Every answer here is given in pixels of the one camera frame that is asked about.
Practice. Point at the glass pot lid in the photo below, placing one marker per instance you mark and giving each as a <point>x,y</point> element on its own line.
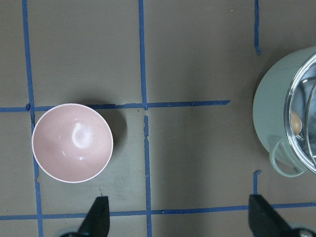
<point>310,125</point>

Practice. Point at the pale green electric pot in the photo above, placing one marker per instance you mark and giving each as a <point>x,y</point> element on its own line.
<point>285,88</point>

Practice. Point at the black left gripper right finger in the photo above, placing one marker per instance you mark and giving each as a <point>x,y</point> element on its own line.
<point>264,221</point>

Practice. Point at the pink bowl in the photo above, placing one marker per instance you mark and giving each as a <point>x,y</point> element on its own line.
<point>72,143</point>

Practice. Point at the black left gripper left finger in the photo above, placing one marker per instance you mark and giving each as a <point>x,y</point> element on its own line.
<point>97,220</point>

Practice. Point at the brown egg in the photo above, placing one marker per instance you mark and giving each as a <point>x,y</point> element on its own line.
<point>296,123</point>

